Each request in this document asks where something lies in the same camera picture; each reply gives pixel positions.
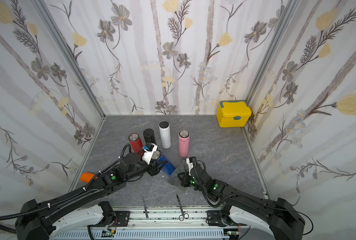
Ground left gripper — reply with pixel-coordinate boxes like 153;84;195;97
125;153;168;183

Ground blue thermos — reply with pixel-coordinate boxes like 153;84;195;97
152;150;176;177

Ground grey cloth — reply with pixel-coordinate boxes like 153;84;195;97
169;159;188;192

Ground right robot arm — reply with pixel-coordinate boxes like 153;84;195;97
178;165;306;240

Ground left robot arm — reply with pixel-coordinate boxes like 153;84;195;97
15;153;167;240

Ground red thermos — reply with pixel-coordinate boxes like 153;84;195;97
128;133;144;157

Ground black thermos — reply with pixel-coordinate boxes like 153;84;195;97
143;129;157;144

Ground pink thermos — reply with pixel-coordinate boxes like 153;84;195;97
178;130;190;158

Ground white thermos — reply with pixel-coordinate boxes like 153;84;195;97
159;121;171;149

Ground scissors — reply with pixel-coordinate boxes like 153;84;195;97
177;195;189;222

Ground metal tweezers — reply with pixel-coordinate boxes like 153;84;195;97
142;196;149;219

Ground orange cap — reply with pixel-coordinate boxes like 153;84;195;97
80;173;95;183

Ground yellow lidded box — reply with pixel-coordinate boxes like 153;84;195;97
216;101;252;128

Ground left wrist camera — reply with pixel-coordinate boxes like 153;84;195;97
142;143;158;165

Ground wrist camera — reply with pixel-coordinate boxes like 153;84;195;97
186;157;197;177
142;143;158;165

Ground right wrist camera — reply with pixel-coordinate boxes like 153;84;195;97
186;157;197;177

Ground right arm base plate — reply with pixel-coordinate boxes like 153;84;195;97
205;210;227;227

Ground aluminium front rail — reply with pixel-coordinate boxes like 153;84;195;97
54;206;274;240

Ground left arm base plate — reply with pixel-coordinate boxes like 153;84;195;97
108;211;131;228

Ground black corrugated cable conduit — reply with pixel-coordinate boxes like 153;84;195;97
0;185;86;235

